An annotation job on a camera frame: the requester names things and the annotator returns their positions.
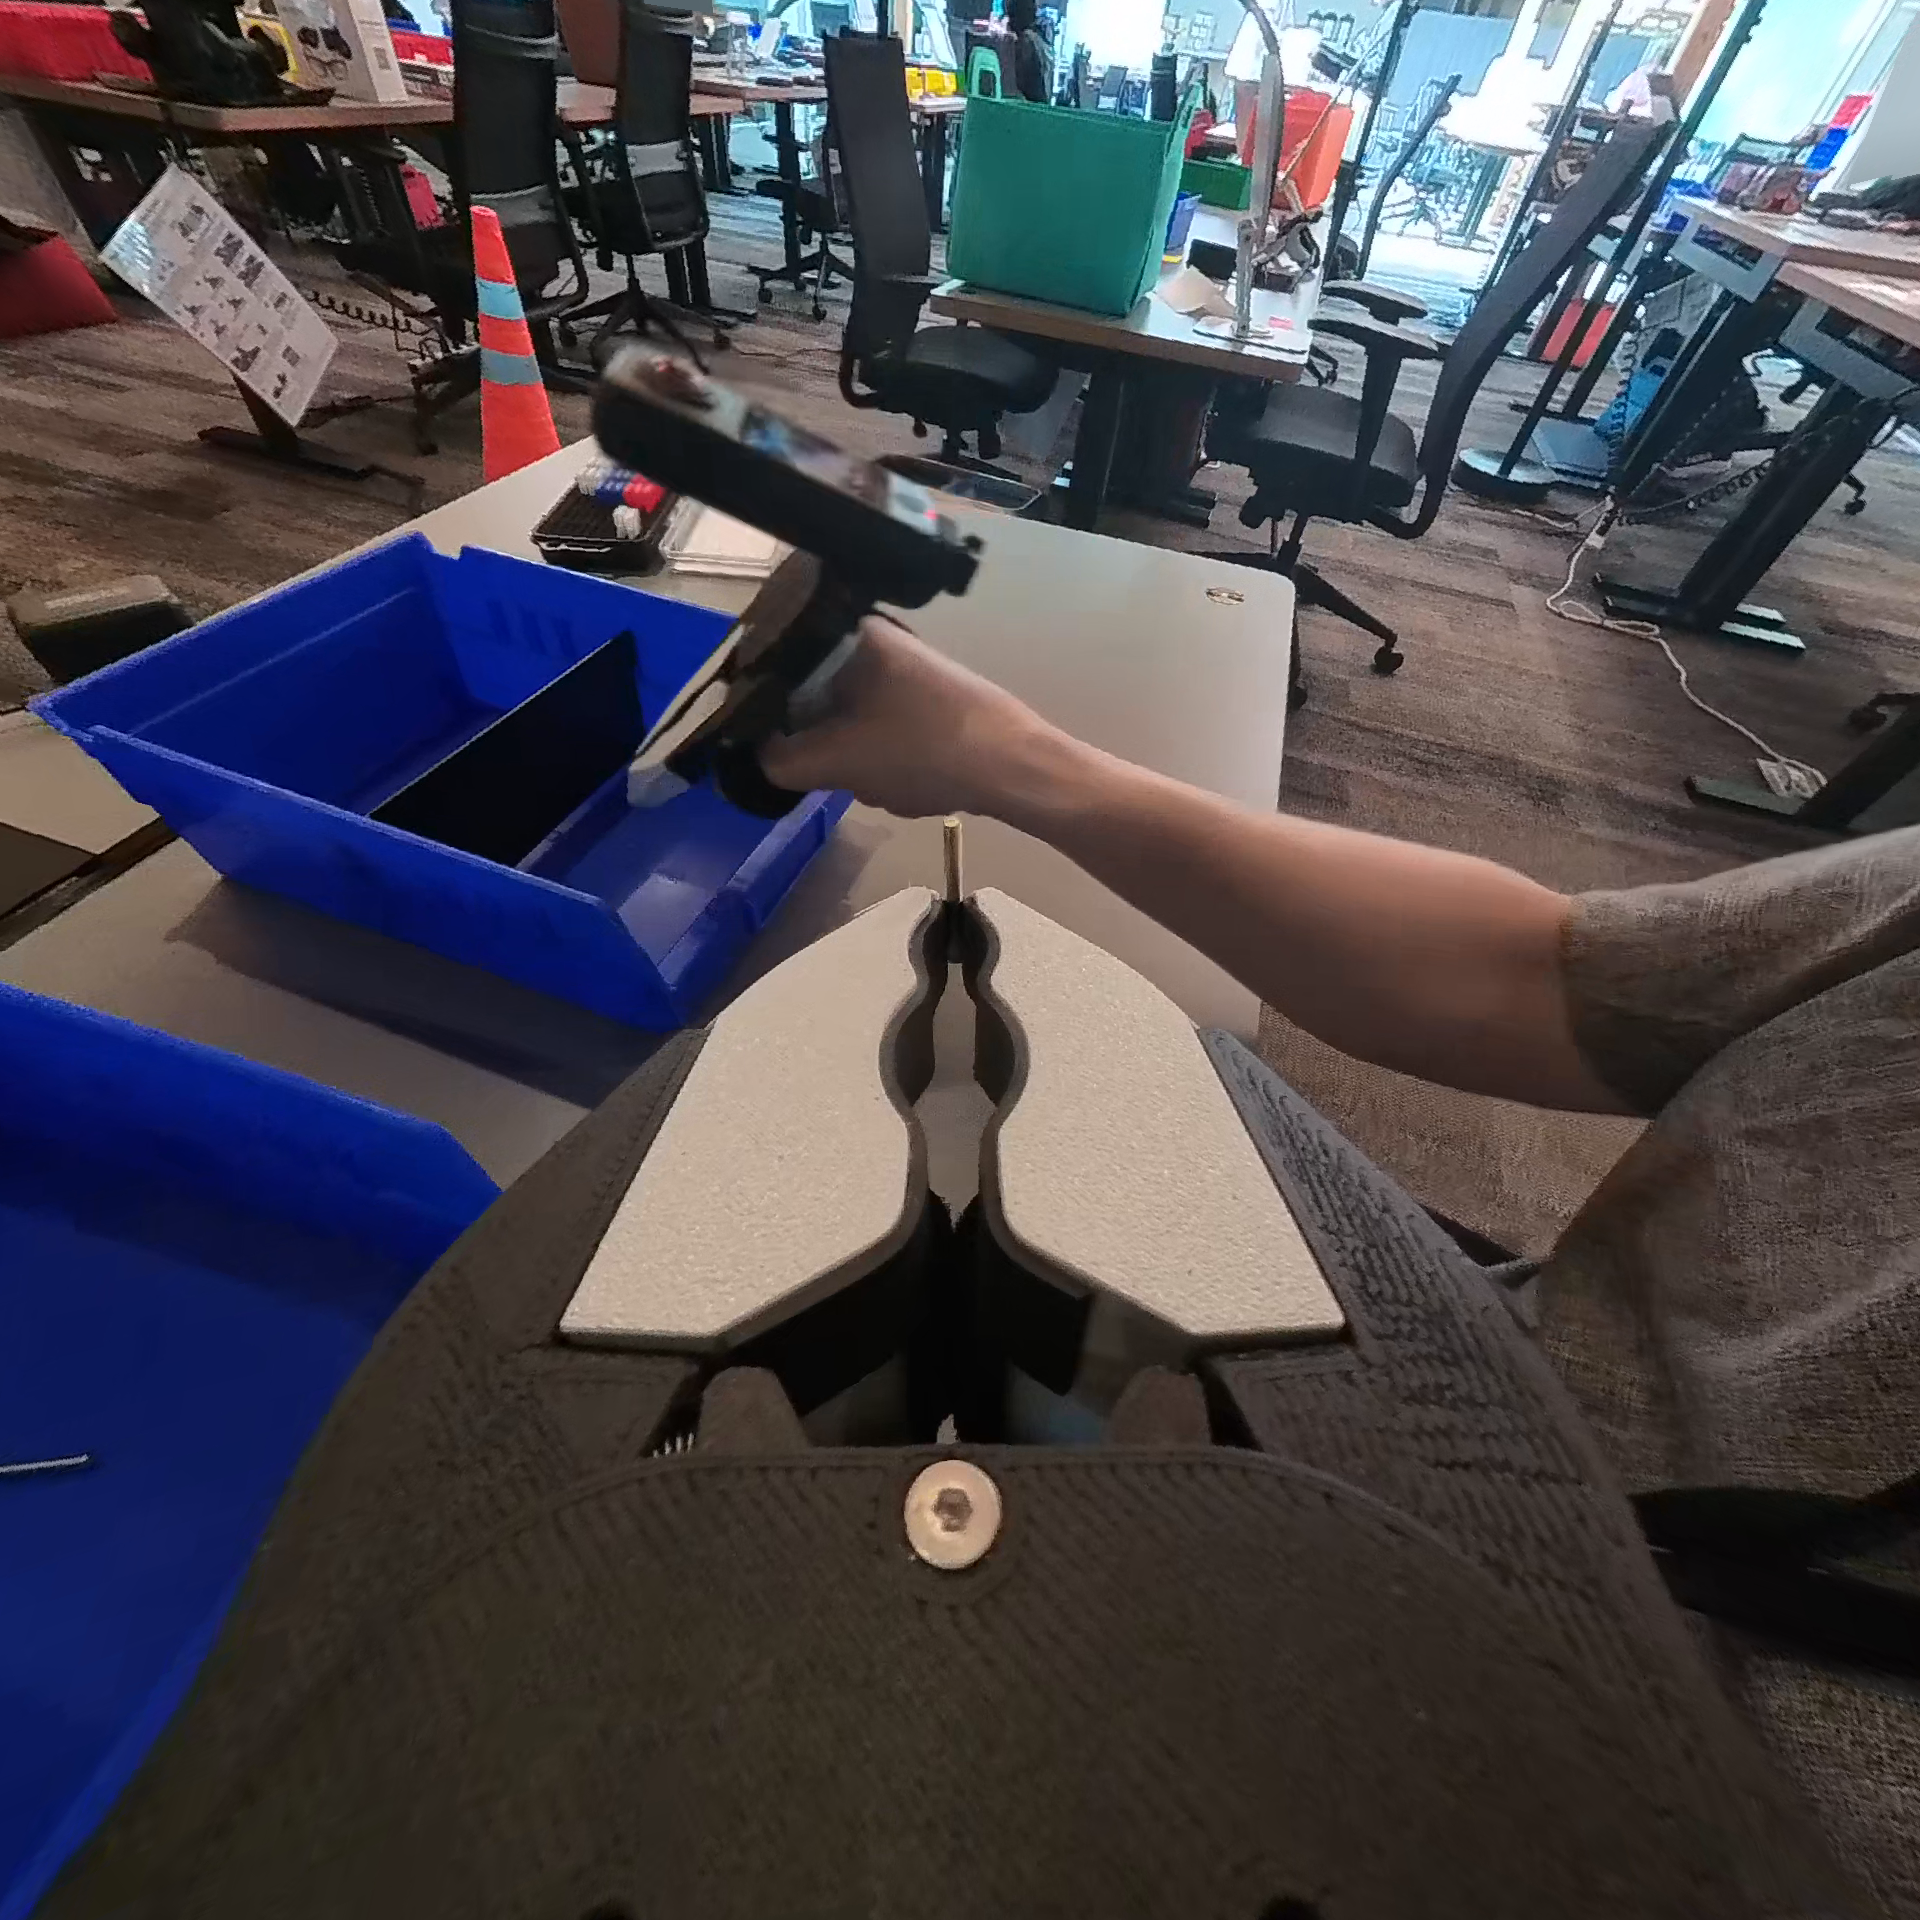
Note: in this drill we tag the silver gooseneck desk lamp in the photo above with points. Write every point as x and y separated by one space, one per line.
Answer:
1268 149

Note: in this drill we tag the orange blue-striped traffic cone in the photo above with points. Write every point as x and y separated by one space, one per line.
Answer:
510 359

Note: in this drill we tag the red basket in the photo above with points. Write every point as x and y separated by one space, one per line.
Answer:
1307 142

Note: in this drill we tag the long metal bolt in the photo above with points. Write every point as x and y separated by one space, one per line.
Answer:
953 855
44 1463

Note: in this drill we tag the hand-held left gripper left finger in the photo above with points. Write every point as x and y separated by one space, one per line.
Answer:
750 1184

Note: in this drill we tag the black smartphone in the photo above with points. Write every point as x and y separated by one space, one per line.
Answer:
38 869

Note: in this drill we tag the white product box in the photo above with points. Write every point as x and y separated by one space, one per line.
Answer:
354 44

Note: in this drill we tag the red plastic bin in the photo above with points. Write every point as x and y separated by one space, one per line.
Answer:
61 37

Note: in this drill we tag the white power strip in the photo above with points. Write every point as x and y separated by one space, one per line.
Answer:
1788 779

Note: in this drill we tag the black plastic tray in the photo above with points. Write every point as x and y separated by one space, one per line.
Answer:
599 540

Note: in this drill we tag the person's right forearm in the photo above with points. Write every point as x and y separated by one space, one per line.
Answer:
1321 916

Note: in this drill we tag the blue divided plastic bin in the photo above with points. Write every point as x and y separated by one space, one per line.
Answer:
300 706

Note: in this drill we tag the black robot toy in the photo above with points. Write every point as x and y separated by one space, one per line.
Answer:
219 54

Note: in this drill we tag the white instruction sheet sign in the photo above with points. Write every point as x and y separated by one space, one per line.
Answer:
226 294

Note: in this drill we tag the red bag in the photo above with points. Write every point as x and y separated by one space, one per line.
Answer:
44 284

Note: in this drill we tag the black bin divider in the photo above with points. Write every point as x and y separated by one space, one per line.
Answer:
510 765

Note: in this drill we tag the blue labelled plastic bin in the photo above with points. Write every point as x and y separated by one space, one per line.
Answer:
182 1349

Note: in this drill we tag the coloured plastic blocks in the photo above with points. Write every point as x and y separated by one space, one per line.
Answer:
615 488

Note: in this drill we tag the person's right hand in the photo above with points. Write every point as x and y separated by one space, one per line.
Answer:
931 734

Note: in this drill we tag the wooden top desk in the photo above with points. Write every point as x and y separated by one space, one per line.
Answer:
1799 254
375 114
1142 323

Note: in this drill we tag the green fabric bin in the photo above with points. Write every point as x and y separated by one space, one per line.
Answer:
1051 196

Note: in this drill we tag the black office chair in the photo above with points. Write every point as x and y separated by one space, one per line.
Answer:
510 149
661 166
1349 436
902 224

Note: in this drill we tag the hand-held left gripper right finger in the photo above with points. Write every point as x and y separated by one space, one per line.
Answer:
1172 1184

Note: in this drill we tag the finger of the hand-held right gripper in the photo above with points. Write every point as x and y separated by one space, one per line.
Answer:
668 773

